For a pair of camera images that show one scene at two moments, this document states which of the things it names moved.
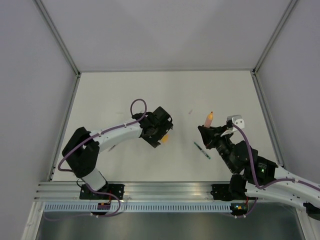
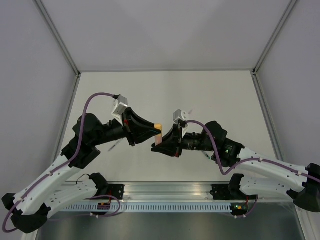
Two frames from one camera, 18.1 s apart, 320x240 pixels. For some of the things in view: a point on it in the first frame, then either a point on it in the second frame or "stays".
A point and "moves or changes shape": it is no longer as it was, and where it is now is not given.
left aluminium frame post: x=60 y=41 stays
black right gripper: x=211 y=135 -> x=172 y=142
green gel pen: x=207 y=155 stays
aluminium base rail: x=133 y=191 stays
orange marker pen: x=209 y=119 moves or changes shape
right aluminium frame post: x=259 y=89 stays
